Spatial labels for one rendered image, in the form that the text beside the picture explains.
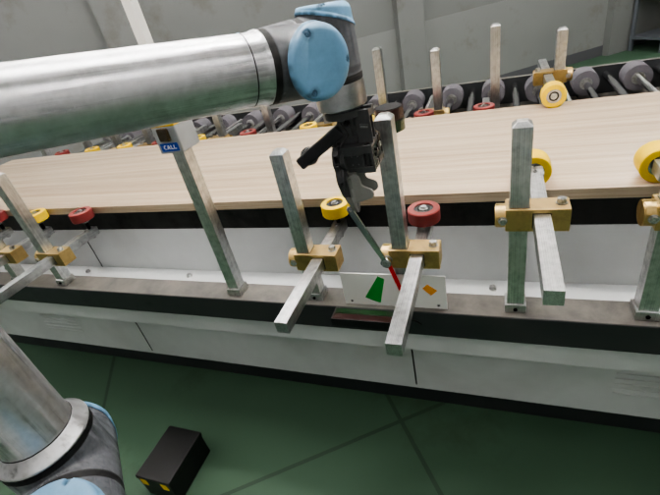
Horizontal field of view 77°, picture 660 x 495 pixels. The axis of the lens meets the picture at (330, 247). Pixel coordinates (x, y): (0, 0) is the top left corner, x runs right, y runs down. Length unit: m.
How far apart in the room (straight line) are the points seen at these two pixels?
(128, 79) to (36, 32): 4.25
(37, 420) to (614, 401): 1.50
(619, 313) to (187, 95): 0.94
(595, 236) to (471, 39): 4.47
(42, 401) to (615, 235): 1.22
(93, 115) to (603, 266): 1.15
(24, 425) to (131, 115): 0.51
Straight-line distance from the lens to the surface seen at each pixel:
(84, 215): 1.75
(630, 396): 1.62
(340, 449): 1.69
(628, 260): 1.27
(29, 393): 0.80
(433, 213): 1.03
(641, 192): 1.17
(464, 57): 5.48
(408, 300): 0.85
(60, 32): 4.70
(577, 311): 1.08
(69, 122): 0.50
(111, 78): 0.50
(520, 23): 5.87
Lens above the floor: 1.41
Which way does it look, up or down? 31 degrees down
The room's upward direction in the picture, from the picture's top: 13 degrees counter-clockwise
